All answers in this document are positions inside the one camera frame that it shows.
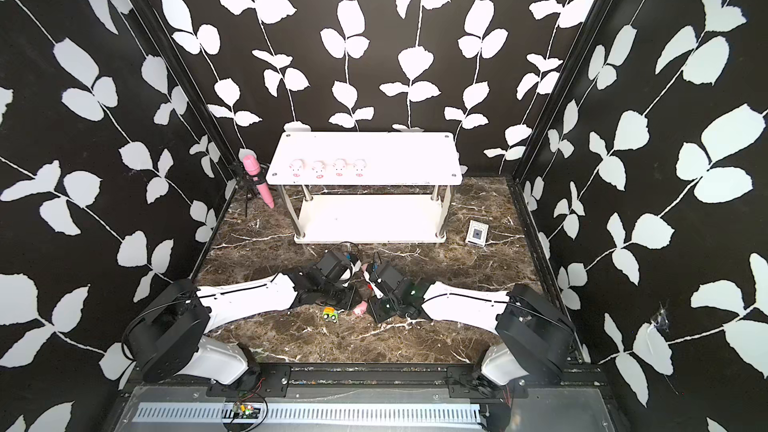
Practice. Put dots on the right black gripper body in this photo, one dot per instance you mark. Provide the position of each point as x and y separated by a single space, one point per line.
383 309

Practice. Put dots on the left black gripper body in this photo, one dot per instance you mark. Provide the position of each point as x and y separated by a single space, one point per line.
339 295

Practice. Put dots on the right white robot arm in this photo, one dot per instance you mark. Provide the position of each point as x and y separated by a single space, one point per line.
535 336

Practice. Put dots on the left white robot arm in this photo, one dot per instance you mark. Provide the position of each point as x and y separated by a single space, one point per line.
170 337

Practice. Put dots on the green cement mixer truck toy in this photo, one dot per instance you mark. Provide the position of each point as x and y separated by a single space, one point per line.
330 315

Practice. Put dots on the white two-tier shelf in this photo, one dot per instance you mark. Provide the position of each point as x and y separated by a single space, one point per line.
404 196

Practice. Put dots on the white square tag card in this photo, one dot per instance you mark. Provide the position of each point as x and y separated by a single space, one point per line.
477 233

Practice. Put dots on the pink microphone on stand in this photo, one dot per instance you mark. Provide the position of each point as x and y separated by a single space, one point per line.
252 178

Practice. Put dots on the small green circuit board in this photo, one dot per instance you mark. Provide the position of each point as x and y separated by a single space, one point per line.
244 412

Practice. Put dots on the white perforated vent strip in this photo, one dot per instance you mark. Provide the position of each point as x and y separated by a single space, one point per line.
452 415

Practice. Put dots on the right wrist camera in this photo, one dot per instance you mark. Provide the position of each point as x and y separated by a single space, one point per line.
386 280

